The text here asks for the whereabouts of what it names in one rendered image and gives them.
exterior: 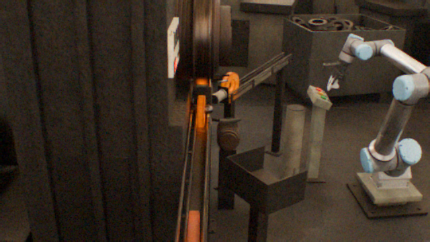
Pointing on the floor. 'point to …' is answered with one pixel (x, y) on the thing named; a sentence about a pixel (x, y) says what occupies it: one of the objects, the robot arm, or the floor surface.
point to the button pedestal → (316, 136)
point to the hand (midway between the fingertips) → (328, 88)
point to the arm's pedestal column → (373, 210)
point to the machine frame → (97, 118)
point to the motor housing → (224, 134)
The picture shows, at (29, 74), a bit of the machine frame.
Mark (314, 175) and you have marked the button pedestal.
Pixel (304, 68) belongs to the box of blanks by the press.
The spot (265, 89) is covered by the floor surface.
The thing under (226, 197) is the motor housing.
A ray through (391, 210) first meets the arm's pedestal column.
